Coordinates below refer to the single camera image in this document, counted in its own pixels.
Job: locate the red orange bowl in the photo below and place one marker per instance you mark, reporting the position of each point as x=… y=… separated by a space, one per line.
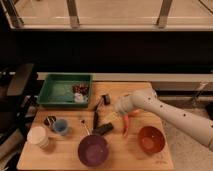
x=151 y=140

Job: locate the blue cup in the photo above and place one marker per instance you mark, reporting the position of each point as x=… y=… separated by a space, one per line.
x=61 y=127

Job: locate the black chair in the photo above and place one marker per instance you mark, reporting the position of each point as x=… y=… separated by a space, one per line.
x=13 y=90

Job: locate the white small object in tray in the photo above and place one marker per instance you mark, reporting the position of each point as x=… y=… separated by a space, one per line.
x=79 y=98

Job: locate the green plastic tray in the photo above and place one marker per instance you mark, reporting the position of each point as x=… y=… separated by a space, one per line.
x=57 y=90

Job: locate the dark red grapes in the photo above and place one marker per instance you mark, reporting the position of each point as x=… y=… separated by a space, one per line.
x=81 y=89

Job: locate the purple bowl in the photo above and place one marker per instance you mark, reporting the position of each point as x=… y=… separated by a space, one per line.
x=93 y=150

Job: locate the metal spoon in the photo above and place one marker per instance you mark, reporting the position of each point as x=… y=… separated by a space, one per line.
x=82 y=121

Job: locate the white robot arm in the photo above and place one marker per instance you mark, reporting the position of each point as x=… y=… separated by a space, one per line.
x=197 y=127

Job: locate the small black metal cup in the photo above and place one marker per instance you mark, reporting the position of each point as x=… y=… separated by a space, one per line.
x=49 y=120

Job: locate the white lidded jar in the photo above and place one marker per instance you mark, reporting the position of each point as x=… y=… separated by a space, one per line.
x=38 y=136

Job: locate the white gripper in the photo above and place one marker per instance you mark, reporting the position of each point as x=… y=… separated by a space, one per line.
x=122 y=106

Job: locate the black dish brush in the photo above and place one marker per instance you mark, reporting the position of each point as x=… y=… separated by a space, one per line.
x=104 y=100

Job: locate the orange carrot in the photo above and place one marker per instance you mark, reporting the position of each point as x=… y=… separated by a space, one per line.
x=126 y=121

